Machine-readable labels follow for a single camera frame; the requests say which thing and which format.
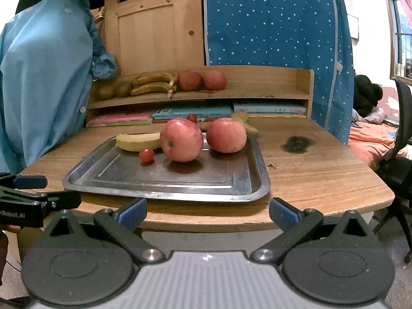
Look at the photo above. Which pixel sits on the wooden desk shelf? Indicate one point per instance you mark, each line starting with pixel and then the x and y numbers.
pixel 273 83

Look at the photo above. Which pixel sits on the yellow banana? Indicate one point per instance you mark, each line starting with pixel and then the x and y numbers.
pixel 238 116
pixel 135 141

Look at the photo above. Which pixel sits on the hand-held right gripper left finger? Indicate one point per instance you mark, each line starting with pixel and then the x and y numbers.
pixel 132 214

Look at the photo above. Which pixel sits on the metal tray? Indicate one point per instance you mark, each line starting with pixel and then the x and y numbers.
pixel 193 180

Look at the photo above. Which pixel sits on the black bundle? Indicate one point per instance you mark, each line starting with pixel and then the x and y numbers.
pixel 367 95

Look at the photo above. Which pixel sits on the brown kiwi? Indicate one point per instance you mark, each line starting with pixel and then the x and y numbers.
pixel 106 92
pixel 123 88

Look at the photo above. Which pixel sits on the window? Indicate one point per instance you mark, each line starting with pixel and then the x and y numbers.
pixel 402 32

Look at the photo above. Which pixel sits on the overripe brown banana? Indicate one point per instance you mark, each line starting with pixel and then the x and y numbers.
pixel 151 79
pixel 149 89

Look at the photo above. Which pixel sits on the black office chair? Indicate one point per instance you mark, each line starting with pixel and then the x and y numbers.
pixel 399 154

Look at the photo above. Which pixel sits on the red cherry tomato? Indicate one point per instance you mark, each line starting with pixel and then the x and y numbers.
pixel 146 155
pixel 192 118

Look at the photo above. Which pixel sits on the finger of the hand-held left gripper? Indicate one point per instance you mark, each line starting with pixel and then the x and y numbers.
pixel 62 201
pixel 30 182

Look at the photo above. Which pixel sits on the blue coat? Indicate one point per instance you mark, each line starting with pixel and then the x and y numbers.
pixel 41 87

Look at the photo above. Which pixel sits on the blue polka-dot fabric wardrobe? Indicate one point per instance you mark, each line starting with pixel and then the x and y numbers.
pixel 273 38

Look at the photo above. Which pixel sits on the blue books stack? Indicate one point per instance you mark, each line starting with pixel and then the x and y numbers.
pixel 270 107

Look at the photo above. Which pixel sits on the wooden cabinet door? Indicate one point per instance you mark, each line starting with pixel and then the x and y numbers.
pixel 154 29

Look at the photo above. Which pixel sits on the pink book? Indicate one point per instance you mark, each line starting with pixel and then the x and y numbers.
pixel 122 116

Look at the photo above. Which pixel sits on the white wall panel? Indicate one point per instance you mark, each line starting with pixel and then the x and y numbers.
pixel 353 26

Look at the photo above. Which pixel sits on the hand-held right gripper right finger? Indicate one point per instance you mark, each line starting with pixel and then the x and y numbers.
pixel 284 214

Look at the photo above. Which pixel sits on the red apple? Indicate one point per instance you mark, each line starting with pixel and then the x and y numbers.
pixel 182 140
pixel 190 81
pixel 214 79
pixel 226 135

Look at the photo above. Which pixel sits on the orange blanket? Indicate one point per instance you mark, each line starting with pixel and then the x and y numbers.
pixel 370 141

